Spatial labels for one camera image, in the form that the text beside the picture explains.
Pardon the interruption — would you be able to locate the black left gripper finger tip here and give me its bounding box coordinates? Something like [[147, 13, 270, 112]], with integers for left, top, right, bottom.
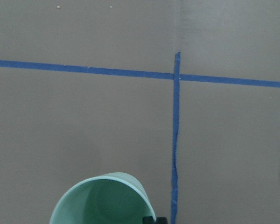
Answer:
[[142, 216, 168, 224]]

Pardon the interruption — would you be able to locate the mint green cup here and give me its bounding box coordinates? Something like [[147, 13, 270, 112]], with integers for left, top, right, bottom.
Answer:
[[49, 172, 157, 224]]

